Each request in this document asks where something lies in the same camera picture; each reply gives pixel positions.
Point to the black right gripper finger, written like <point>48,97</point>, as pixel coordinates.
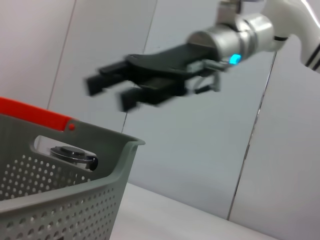
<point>105,80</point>
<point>130,98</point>

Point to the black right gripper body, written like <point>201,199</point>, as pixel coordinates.
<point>165,67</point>

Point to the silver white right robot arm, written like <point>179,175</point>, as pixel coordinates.
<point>250,32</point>

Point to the grey perforated storage bin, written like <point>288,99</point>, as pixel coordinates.
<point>75,200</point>

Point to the glass teapot with black lid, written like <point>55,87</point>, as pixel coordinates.
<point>70,152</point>

